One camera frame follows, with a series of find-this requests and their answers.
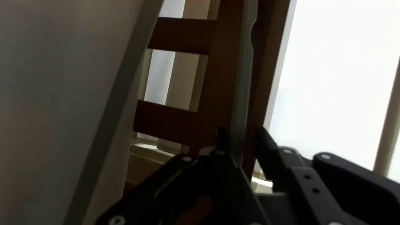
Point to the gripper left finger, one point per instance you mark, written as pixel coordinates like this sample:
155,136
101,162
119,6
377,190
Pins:
200,181

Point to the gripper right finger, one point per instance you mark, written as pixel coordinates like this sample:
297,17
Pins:
343,187

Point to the window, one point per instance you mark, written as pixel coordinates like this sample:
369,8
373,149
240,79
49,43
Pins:
328,78

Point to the brown wooden bed frame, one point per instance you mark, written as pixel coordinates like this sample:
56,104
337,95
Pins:
178,34

